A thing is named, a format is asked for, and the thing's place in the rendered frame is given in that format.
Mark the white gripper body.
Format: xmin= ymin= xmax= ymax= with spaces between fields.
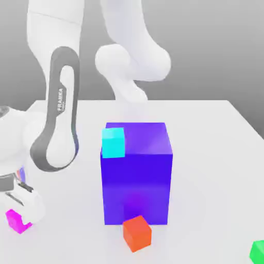
xmin=4 ymin=185 xmax=46 ymax=225

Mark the small orange cube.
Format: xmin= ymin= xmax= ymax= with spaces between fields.
xmin=123 ymin=215 xmax=153 ymax=253

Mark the large purple box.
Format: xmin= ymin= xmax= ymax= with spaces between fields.
xmin=100 ymin=122 xmax=173 ymax=226

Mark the small magenta cube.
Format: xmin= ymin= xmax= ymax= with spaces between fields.
xmin=5 ymin=209 xmax=33 ymax=235

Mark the small cyan cube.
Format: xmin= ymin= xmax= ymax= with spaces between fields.
xmin=101 ymin=127 xmax=126 ymax=159

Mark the small green cube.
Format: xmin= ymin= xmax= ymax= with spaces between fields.
xmin=249 ymin=240 xmax=264 ymax=264

